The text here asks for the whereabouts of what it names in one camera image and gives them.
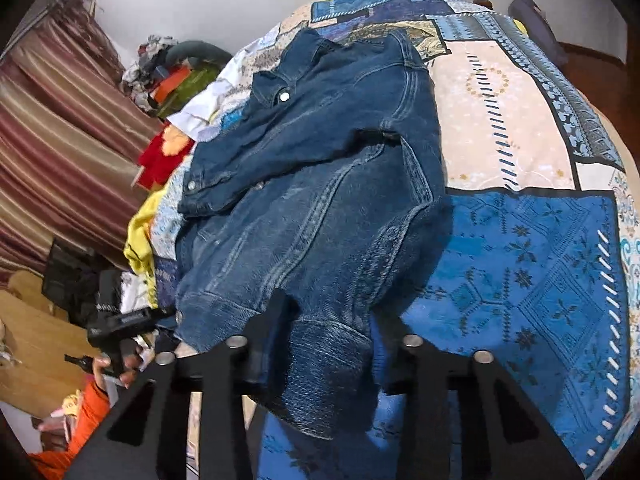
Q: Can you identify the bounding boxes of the red plush toy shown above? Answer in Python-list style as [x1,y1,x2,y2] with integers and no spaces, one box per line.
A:
[134,122,195,191]

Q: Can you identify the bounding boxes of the grey pillow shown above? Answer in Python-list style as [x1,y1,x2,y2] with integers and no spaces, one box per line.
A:
[508,0,568,68]

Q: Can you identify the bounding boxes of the white shirt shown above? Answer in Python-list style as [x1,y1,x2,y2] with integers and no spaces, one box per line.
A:
[167,78,234,142]

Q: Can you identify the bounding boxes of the striped maroon curtain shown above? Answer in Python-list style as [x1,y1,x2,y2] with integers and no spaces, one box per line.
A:
[1,0,160,281]

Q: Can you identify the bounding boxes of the blue denim jacket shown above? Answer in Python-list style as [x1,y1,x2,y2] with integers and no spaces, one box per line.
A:
[176,28,448,439]

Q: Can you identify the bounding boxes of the person's left hand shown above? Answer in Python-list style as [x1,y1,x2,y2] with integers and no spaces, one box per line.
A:
[90,340,154,392]

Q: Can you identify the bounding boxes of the wooden side table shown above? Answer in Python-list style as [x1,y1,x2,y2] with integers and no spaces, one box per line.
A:
[1,270,96,418]

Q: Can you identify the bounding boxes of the patchwork patterned bedspread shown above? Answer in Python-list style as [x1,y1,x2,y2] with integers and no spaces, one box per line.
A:
[152,0,639,479]

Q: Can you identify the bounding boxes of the orange sleeve forearm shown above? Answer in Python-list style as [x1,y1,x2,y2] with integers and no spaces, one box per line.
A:
[29,380,111,480]

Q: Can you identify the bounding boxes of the green and orange clothes pile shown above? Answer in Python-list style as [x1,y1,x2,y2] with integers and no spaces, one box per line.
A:
[119,35,232,119]

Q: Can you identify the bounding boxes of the yellow fleece garment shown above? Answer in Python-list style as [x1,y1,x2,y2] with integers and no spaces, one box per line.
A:
[124,188,165,308]

